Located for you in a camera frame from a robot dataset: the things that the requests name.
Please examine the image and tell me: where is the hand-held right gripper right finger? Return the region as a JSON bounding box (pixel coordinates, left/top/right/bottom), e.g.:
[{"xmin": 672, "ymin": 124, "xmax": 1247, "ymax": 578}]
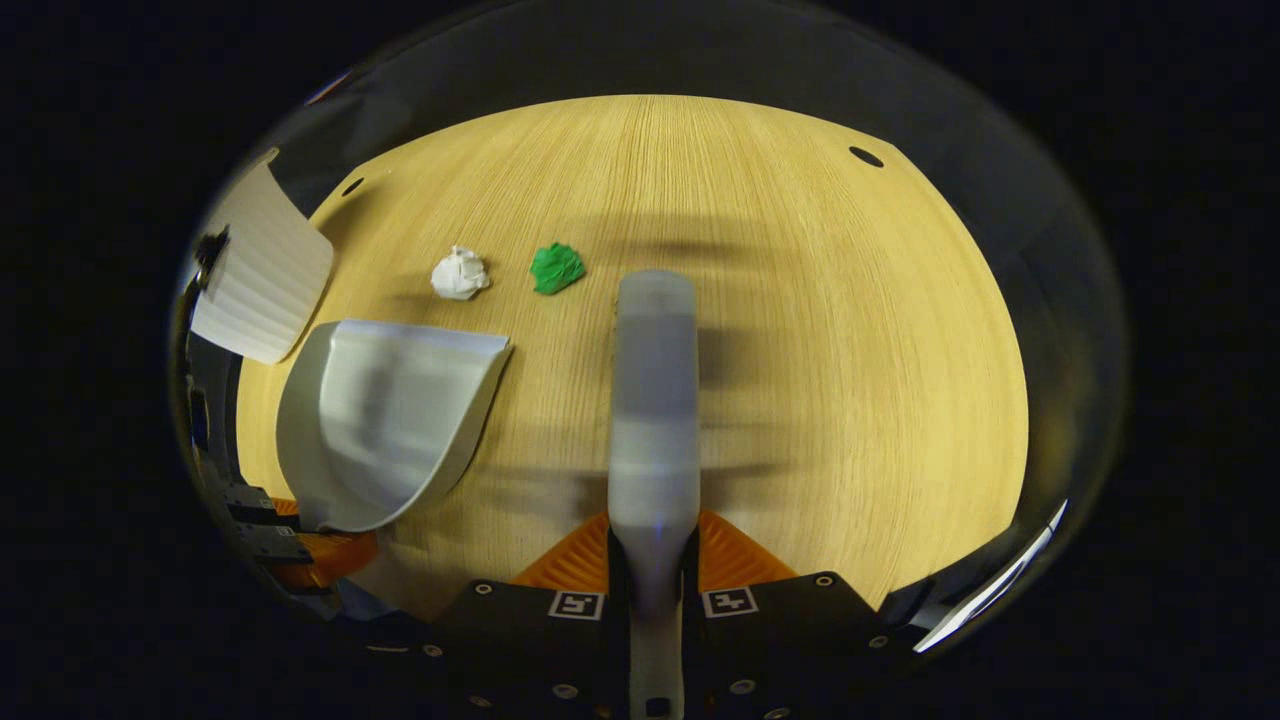
[{"xmin": 685, "ymin": 510, "xmax": 898, "ymax": 720}]

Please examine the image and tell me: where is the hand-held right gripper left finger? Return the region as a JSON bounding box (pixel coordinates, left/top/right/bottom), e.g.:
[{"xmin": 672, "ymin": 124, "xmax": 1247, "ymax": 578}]
[{"xmin": 400, "ymin": 512, "xmax": 633, "ymax": 720}]

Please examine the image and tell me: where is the grey dustpan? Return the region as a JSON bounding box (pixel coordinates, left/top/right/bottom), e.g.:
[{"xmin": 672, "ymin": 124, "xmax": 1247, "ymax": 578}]
[{"xmin": 275, "ymin": 318, "xmax": 514, "ymax": 534}]

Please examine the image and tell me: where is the white ribbed garbage bin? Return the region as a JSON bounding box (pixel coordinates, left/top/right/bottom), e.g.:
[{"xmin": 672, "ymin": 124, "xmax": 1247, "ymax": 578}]
[{"xmin": 190, "ymin": 150, "xmax": 335, "ymax": 365}]

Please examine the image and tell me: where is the small grey broom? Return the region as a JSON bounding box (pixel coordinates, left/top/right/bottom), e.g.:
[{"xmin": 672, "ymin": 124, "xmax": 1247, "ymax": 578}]
[{"xmin": 606, "ymin": 268, "xmax": 702, "ymax": 720}]

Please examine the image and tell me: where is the white paper ball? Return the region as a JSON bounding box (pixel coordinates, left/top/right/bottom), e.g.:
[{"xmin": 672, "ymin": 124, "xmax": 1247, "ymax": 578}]
[{"xmin": 431, "ymin": 245, "xmax": 492, "ymax": 302}]

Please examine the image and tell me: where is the green paper scrap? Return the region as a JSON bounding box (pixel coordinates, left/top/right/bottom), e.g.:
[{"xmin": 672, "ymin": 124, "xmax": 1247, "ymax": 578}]
[{"xmin": 530, "ymin": 242, "xmax": 588, "ymax": 296}]

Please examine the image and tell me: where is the wooden desktop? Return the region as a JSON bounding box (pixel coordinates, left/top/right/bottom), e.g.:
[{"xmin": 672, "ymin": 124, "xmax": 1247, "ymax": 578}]
[{"xmin": 235, "ymin": 93, "xmax": 1031, "ymax": 621}]

